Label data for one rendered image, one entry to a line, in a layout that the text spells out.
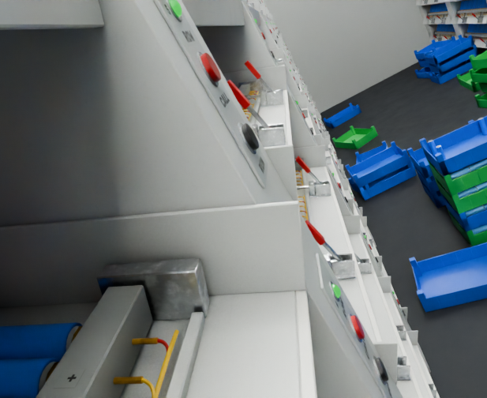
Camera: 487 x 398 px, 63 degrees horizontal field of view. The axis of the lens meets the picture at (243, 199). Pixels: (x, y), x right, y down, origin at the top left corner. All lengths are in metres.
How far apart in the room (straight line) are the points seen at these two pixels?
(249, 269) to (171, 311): 0.04
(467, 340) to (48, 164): 1.29
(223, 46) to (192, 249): 0.71
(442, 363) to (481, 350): 0.11
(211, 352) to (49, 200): 0.11
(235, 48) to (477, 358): 1.03
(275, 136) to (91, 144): 0.28
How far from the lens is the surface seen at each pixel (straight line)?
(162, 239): 0.20
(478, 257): 1.63
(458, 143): 1.70
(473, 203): 1.59
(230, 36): 0.88
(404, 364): 0.68
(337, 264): 0.53
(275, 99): 0.71
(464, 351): 1.36
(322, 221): 0.67
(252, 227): 0.19
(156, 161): 0.19
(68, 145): 0.21
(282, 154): 0.28
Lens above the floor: 1.01
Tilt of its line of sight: 18 degrees down
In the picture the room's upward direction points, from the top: 31 degrees counter-clockwise
